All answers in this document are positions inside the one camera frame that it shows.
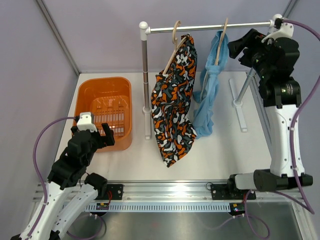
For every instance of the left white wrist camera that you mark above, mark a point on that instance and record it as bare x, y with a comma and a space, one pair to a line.
86, 122

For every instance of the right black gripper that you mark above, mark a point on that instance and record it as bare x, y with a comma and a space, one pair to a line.
235, 47

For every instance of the beige hanger of camouflage shorts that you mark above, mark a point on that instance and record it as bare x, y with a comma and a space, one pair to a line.
177, 44

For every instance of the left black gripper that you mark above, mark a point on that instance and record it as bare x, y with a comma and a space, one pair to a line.
108, 134

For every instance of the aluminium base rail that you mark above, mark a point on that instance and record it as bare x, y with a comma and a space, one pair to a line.
171, 191

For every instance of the beige hanger of blue shorts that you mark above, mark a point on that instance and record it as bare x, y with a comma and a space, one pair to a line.
217, 55

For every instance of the white slotted cable duct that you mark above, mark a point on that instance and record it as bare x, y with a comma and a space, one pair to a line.
160, 207

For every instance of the camouflage orange black shorts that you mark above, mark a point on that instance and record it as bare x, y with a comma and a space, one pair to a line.
171, 100

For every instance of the white metal clothes rack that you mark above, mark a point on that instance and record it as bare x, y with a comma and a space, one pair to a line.
144, 31

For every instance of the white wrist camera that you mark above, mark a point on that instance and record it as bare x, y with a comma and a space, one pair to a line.
86, 122
283, 30

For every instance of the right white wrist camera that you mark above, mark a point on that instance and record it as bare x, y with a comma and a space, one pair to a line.
283, 30

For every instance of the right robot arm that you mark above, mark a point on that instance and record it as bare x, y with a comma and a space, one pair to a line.
273, 59

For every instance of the orange plastic basket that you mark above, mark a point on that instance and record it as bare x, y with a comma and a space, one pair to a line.
110, 101

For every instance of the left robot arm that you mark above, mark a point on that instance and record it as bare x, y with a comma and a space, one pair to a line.
51, 220

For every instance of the light blue shorts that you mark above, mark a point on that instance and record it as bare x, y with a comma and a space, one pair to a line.
202, 115

